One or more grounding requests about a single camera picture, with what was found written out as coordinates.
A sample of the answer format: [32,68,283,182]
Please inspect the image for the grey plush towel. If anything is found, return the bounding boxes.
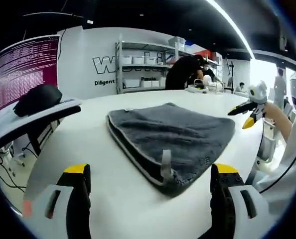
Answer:
[105,102,236,197]

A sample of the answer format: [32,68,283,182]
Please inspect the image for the person's left hand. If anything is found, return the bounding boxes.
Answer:
[23,200,33,218]

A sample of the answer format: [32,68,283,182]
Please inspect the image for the black tripod stand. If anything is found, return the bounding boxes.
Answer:
[225,57,236,94]

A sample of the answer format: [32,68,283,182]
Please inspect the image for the person's white shirt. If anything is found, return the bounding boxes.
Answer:
[252,124,296,220]

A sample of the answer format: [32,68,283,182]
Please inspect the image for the ceiling light strip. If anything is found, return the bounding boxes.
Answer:
[205,0,258,60]

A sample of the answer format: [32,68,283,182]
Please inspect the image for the white monitor desk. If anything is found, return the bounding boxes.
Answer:
[0,98,83,160]

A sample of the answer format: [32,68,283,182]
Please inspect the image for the black soft bag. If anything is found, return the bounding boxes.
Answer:
[12,84,64,117]

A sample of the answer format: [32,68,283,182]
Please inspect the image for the rows of white storage boxes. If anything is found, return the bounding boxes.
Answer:
[122,36,223,88]

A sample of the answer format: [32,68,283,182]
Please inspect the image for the grey metal shelf rack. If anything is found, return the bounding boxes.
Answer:
[115,34,225,95]

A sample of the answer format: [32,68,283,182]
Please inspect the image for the computer monitor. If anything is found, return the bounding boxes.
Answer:
[0,34,61,118]

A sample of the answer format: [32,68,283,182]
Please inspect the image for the wire dish rack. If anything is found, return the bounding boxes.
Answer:
[205,79,225,95]

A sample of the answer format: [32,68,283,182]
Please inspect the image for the black device cable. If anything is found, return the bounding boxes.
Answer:
[259,149,296,194]

